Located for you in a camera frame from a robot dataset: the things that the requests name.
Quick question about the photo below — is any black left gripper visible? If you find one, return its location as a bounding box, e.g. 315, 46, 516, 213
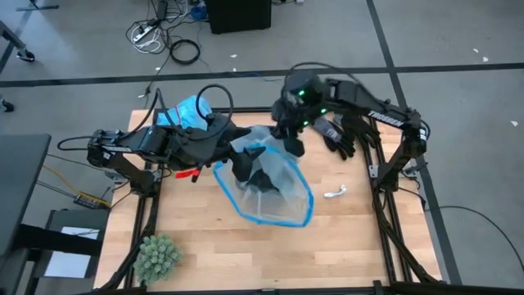
175, 118, 267, 184

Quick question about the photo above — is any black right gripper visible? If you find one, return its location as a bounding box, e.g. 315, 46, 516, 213
273, 73, 328, 158

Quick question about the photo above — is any clear blue-rimmed trash bag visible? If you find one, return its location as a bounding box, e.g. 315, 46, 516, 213
212, 125, 315, 228

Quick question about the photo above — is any blue plastic trash bag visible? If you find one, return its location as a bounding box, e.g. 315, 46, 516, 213
156, 95, 214, 132

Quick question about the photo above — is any grey and black work glove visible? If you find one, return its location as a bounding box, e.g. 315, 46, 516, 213
313, 118, 356, 161

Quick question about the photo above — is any small white crumpled wrapper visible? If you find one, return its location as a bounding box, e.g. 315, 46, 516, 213
323, 184, 348, 199

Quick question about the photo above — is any red tape tag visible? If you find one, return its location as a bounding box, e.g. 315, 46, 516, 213
175, 168, 201, 180

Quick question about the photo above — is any black box on floor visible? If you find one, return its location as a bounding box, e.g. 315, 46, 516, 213
204, 0, 273, 35

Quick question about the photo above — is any small green artificial plant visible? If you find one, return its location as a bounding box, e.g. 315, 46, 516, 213
133, 233, 184, 287

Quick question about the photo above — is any white power strip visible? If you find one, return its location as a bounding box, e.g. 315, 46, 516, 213
131, 22, 161, 44

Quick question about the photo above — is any white paper sheet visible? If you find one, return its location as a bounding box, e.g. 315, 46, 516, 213
43, 226, 100, 279

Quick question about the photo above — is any dark grey desk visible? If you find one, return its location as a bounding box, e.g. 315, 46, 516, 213
0, 134, 52, 257

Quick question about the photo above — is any black aluminium table frame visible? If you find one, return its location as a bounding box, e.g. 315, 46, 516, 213
96, 104, 445, 295

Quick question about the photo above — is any coiled black cable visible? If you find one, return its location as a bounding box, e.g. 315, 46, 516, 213
169, 39, 201, 66

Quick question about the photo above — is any long black floor cable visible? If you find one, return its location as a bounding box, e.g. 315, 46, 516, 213
423, 203, 524, 274

